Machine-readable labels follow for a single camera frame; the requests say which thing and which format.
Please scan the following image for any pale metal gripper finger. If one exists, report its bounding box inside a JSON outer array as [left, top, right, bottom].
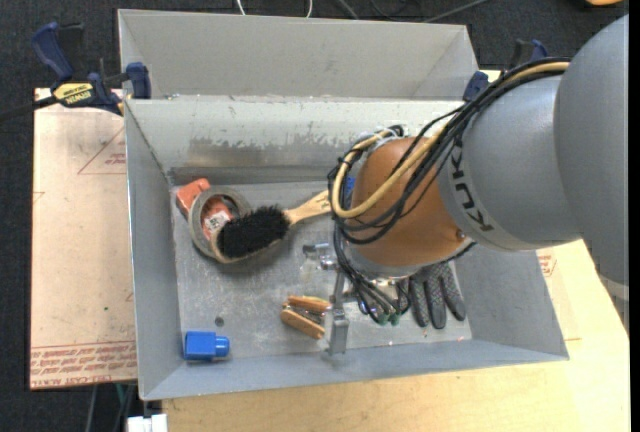
[[302, 242, 337, 271], [325, 311, 351, 357]]

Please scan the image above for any grey work glove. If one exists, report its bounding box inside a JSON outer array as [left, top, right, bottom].
[[398, 260, 468, 331]]

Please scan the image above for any grey metal bin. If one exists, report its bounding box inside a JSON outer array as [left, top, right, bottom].
[[117, 8, 570, 402]]

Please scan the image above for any grey tape roll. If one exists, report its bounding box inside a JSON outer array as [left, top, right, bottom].
[[188, 186, 290, 266]]

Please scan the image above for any blue plastic block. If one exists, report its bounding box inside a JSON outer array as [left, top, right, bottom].
[[182, 330, 232, 363]]

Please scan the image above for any red-brown flat block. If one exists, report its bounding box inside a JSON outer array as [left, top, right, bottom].
[[175, 177, 235, 234]]

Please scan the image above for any brown cardboard board red print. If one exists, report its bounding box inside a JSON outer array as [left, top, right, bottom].
[[29, 87, 140, 391]]

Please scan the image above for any wooden-handled folding tool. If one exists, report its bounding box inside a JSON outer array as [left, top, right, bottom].
[[279, 294, 334, 341]]

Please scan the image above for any black brush wooden handle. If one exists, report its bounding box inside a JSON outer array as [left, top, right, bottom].
[[215, 189, 334, 264]]

